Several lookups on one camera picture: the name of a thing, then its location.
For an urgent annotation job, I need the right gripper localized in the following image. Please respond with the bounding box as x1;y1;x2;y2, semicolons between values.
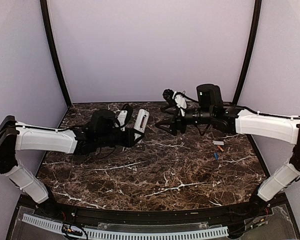
155;103;214;136

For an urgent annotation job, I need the white remote control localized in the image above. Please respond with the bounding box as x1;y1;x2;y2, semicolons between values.
134;109;150;133

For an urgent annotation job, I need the grey battery cover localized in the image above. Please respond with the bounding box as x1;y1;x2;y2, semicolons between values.
212;140;225;146

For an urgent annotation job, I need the blue battery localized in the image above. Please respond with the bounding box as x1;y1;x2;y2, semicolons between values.
213;152;219;161

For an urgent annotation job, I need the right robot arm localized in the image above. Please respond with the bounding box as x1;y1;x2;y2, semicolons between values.
155;83;300;217

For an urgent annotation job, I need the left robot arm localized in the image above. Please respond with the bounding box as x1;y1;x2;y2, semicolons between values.
0;109;150;218

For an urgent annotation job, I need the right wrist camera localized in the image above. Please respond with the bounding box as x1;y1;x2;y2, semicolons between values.
162;89;187;117

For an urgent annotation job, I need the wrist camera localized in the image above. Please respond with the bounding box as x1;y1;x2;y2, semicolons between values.
117;103;134;131
162;89;187;117

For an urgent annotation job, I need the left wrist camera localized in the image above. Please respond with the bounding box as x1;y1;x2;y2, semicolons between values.
117;103;134;131

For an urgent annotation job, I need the white slotted cable duct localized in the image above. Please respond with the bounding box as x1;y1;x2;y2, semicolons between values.
22;213;229;240

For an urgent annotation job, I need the black front rail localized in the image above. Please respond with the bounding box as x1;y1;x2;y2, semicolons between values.
17;194;288;228

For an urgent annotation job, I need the right black frame post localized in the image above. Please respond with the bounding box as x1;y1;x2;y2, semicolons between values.
232;0;262;105

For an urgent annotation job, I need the black frame post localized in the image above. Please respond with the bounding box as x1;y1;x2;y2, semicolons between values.
232;0;262;105
39;0;72;108

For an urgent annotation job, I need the left black frame post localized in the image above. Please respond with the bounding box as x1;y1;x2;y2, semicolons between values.
39;0;72;108

